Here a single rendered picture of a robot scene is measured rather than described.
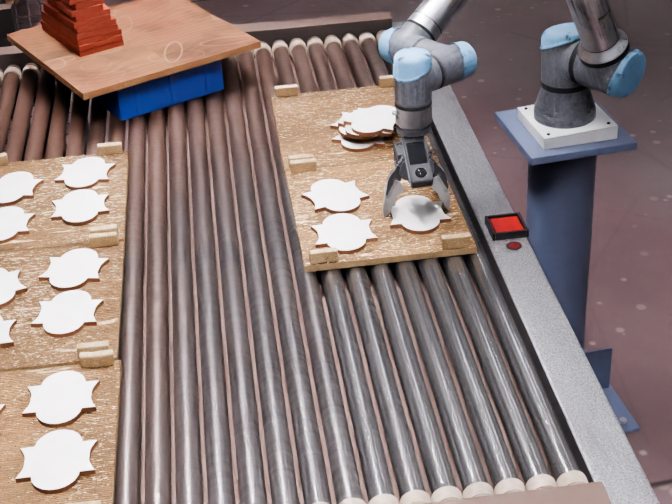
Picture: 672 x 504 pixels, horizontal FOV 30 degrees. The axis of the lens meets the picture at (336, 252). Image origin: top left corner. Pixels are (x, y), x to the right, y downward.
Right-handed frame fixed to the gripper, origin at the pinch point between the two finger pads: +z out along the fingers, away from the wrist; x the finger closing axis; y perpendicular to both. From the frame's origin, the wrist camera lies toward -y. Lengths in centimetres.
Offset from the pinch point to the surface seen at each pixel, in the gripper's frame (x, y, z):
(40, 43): 83, 92, -12
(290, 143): 22.9, 40.0, -0.3
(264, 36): 23, 110, -1
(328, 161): 15.3, 28.9, -0.1
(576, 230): -48, 39, 32
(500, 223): -16.6, -5.3, 1.3
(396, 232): 5.4, -5.5, 0.6
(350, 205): 13.4, 5.9, -0.7
